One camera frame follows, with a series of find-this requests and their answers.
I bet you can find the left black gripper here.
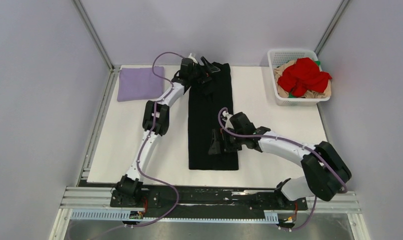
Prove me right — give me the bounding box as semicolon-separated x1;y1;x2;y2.
188;57;219;86

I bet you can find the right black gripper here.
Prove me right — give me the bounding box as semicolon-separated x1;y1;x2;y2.
208;127;245;155

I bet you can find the black t shirt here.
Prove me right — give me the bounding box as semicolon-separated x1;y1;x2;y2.
188;62;239;171

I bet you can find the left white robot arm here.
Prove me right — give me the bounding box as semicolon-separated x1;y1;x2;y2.
112;55;221;207

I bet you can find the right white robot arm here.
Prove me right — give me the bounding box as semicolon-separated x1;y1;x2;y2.
208;107;352;209

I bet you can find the white plastic basket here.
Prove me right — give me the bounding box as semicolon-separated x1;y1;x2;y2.
267;48;333;106

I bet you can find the folded purple t shirt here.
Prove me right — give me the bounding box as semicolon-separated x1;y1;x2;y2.
117;66;165;102

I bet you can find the red t shirt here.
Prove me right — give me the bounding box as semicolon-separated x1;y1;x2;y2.
277;57;333;98

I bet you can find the beige t shirt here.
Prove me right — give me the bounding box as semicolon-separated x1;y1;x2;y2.
273;60;332;100

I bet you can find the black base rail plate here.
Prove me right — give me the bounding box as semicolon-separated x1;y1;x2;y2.
110;185;308;220

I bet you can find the slotted cable duct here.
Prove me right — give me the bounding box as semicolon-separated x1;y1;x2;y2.
70;208;279;224

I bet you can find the left aluminium corner post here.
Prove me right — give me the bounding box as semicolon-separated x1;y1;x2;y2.
72;0;115;72

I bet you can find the aluminium corner post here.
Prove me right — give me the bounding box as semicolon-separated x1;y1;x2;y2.
72;0;115;72
314;0;352;56

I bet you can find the right aluminium corner post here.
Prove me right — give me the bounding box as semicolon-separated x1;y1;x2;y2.
314;0;352;56

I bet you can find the aluminium frame rail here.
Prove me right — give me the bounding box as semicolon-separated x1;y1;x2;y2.
60;187;112;209

